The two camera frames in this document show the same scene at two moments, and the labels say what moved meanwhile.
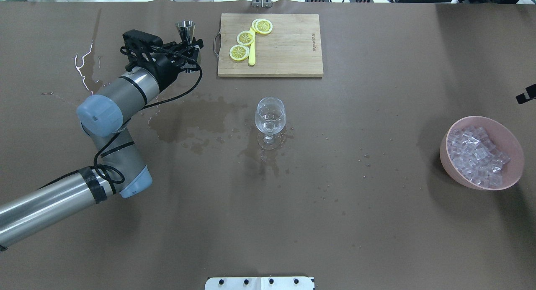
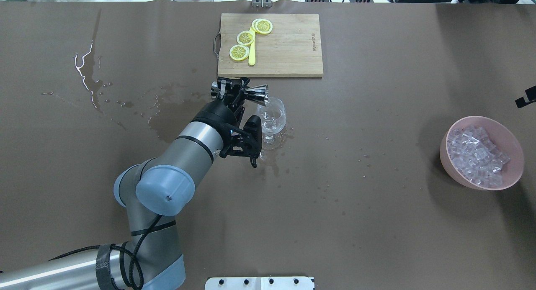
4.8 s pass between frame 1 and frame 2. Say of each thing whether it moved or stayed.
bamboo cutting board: stayed
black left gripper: moved
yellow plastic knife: stayed
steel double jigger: moved
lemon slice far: stayed
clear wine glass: stayed
